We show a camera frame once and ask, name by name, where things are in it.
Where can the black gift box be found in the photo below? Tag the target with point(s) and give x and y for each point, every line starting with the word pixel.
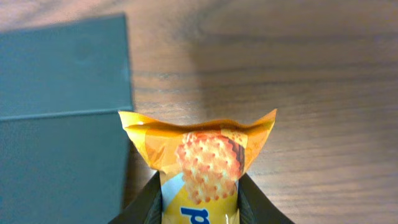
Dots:
pixel 63 150

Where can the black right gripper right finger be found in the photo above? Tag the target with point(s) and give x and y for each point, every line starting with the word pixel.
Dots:
pixel 254 207

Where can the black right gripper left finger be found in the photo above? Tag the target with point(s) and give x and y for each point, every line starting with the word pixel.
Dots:
pixel 146 208

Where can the small orange candy packet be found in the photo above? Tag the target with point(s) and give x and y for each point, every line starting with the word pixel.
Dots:
pixel 200 165

